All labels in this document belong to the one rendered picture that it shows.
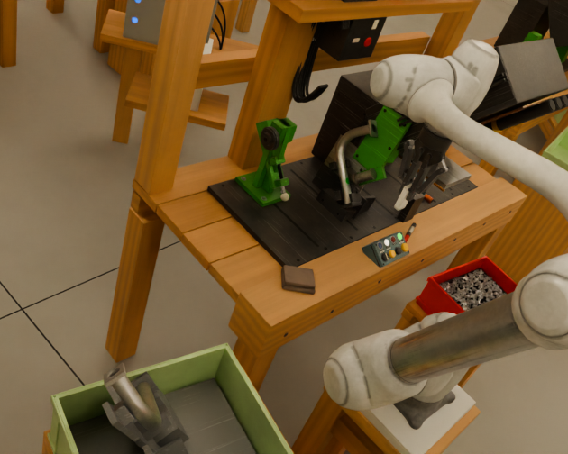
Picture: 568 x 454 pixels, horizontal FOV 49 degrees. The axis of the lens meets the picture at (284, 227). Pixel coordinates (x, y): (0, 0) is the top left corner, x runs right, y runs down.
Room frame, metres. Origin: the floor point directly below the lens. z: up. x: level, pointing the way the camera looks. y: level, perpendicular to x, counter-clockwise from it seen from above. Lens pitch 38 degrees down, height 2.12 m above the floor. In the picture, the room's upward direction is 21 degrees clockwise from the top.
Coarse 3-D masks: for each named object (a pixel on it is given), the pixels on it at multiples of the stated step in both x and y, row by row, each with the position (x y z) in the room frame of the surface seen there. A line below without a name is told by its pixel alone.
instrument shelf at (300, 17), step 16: (272, 0) 1.73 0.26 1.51; (288, 0) 1.70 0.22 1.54; (304, 0) 1.74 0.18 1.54; (320, 0) 1.79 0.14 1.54; (336, 0) 1.84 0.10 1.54; (384, 0) 2.01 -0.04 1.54; (400, 0) 2.07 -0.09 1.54; (416, 0) 2.14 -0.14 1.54; (432, 0) 2.21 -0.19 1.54; (448, 0) 2.28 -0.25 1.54; (464, 0) 2.36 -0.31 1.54; (304, 16) 1.67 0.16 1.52; (320, 16) 1.73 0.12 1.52; (336, 16) 1.79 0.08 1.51; (352, 16) 1.84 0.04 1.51; (368, 16) 1.91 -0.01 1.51; (384, 16) 1.98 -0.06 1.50
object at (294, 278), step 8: (288, 272) 1.33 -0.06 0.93; (296, 272) 1.35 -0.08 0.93; (304, 272) 1.36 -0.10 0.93; (312, 272) 1.37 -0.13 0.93; (288, 280) 1.30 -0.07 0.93; (296, 280) 1.31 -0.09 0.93; (304, 280) 1.33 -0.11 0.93; (312, 280) 1.34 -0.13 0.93; (288, 288) 1.29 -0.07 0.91; (296, 288) 1.30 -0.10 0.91; (304, 288) 1.31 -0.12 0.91; (312, 288) 1.32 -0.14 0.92
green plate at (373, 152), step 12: (384, 108) 1.88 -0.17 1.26; (384, 120) 1.86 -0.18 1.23; (396, 120) 1.84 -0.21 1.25; (384, 132) 1.84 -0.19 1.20; (396, 132) 1.82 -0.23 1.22; (360, 144) 1.85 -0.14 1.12; (372, 144) 1.83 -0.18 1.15; (384, 144) 1.82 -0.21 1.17; (396, 144) 1.80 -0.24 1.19; (360, 156) 1.83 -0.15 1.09; (372, 156) 1.81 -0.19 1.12; (384, 156) 1.80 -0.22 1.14; (396, 156) 1.86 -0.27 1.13
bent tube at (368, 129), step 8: (368, 120) 1.84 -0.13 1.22; (360, 128) 1.84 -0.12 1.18; (368, 128) 1.83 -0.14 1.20; (376, 128) 1.85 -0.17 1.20; (344, 136) 1.85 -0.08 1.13; (352, 136) 1.84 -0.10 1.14; (376, 136) 1.83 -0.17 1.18; (344, 144) 1.84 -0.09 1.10; (336, 152) 1.83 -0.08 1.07; (336, 160) 1.82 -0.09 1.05; (344, 160) 1.83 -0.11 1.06; (344, 168) 1.80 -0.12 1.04; (344, 176) 1.78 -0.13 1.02; (344, 184) 1.77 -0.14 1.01; (344, 192) 1.75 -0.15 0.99; (344, 200) 1.74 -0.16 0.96
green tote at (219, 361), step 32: (224, 352) 0.96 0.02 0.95; (96, 384) 0.75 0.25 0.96; (160, 384) 0.86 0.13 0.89; (192, 384) 0.92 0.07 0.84; (224, 384) 0.94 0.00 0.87; (64, 416) 0.66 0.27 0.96; (96, 416) 0.75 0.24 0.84; (256, 416) 0.84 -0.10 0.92; (64, 448) 0.63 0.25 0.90; (256, 448) 0.82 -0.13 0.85; (288, 448) 0.77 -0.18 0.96
